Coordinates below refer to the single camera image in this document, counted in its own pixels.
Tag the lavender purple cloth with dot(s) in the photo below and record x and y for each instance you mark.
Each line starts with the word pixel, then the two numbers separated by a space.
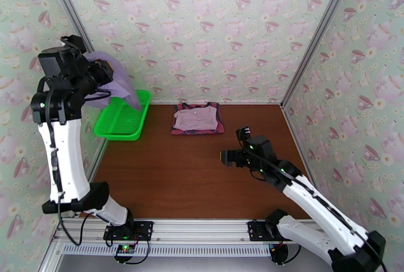
pixel 121 82

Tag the red printed tank top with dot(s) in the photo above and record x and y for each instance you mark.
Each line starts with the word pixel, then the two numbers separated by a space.
pixel 221 127

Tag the pale pink shirt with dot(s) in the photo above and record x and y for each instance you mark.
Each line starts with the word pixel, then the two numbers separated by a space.
pixel 197 118

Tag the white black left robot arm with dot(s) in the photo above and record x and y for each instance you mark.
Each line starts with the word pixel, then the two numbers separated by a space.
pixel 66 160

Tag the green plastic laundry basket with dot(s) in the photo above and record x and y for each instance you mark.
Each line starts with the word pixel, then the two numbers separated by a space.
pixel 121 119

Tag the controller board with orange connector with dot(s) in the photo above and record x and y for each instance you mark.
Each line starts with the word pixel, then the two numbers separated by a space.
pixel 279 253

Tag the controller board with green light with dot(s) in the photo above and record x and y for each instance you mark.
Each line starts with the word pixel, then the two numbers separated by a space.
pixel 125 250

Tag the aluminium corner post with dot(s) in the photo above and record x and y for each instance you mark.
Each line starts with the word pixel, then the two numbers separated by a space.
pixel 318 28
pixel 91 50

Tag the aluminium table side rail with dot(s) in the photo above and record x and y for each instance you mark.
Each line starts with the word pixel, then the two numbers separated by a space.
pixel 300 151
pixel 98 160

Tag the aluminium front frame rail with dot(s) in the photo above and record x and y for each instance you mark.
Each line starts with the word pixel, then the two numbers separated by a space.
pixel 202 228

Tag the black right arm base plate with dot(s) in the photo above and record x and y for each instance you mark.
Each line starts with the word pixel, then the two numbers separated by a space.
pixel 257 230

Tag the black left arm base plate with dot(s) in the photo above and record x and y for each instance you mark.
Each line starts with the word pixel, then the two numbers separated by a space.
pixel 143 230

